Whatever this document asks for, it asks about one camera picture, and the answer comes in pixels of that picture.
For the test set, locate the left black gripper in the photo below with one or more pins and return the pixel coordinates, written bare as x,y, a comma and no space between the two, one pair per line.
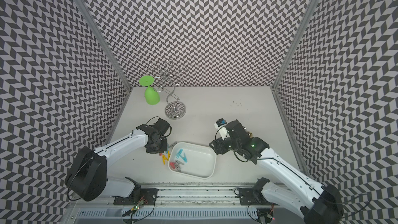
150,150

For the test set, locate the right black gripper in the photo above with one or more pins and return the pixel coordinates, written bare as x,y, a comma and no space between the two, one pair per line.
218,144

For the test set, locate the yellow clothespin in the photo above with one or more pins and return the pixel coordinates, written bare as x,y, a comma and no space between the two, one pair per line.
166,158

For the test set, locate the white plastic storage box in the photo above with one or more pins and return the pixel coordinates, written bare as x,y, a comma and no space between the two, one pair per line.
201,160

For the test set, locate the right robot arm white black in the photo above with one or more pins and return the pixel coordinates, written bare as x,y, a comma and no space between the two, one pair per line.
328,209

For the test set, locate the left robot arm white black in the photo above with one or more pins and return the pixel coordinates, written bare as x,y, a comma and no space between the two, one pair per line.
88,175

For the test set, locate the green plastic goblet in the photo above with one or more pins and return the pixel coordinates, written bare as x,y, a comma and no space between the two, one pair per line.
152,97

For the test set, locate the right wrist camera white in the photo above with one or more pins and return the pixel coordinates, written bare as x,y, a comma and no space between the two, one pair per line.
220,125

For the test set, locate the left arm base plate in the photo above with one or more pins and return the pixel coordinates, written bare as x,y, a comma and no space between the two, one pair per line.
148,195

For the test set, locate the aluminium front rail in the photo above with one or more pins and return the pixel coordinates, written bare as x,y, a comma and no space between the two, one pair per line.
221,195

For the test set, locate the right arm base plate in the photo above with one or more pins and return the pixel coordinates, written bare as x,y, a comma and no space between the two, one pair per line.
248,196

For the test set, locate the chrome wire stand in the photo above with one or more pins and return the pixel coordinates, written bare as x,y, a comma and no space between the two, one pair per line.
165,80

